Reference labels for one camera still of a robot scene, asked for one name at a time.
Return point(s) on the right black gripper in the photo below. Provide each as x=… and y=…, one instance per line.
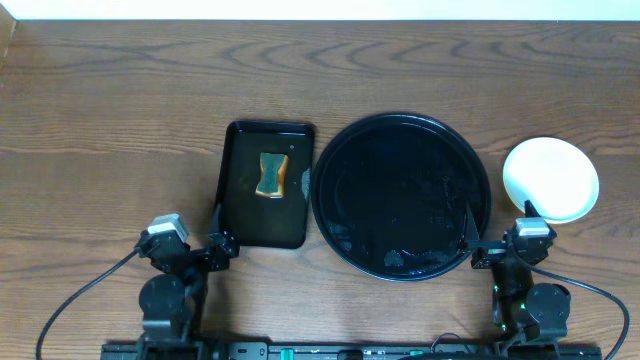
x=490, y=251

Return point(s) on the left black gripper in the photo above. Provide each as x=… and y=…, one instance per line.
x=226, y=245

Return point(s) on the light blue plate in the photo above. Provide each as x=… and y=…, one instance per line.
x=555, y=176

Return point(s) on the orange green scrub sponge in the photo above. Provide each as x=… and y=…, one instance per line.
x=273, y=173

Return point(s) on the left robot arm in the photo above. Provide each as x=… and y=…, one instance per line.
x=173, y=302

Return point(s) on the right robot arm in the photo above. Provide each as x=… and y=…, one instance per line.
x=528, y=312

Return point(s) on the black rectangular tray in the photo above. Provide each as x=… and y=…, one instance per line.
x=255, y=220

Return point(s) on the black round tray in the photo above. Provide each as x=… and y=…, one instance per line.
x=390, y=194

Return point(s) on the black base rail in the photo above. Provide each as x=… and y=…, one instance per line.
x=262, y=351

